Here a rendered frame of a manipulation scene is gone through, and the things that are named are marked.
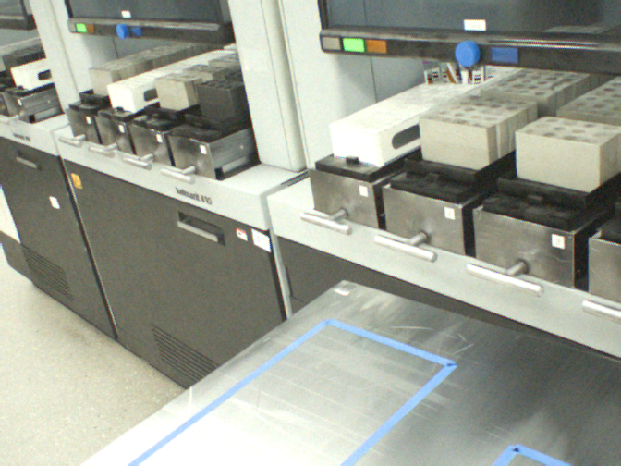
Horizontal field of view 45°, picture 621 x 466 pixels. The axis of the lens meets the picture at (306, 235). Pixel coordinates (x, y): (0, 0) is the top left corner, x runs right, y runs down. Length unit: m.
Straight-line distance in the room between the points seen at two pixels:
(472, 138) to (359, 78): 0.27
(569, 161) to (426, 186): 0.18
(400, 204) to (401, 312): 0.33
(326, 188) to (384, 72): 0.23
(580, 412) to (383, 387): 0.15
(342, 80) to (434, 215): 0.30
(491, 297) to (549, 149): 0.20
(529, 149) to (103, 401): 1.54
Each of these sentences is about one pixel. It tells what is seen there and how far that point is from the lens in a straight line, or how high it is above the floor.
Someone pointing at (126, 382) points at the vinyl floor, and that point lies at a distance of 2.25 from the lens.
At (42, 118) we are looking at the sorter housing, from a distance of 2.15.
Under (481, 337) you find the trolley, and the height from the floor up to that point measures 0.82.
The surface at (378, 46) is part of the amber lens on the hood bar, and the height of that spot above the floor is 0.98.
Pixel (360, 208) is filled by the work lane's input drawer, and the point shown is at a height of 0.76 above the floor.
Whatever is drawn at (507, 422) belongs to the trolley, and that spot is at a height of 0.82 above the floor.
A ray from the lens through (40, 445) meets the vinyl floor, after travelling 2.14.
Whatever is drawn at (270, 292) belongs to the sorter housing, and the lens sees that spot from 1.38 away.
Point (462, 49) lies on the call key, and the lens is 0.95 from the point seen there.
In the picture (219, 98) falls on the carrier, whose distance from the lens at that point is 1.42.
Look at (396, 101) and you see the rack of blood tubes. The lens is 1.20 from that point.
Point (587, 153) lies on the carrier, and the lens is 0.92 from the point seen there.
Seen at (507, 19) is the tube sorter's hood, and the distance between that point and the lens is 0.93.
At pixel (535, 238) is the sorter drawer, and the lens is 0.90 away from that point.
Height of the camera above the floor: 1.20
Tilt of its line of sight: 25 degrees down
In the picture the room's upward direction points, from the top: 10 degrees counter-clockwise
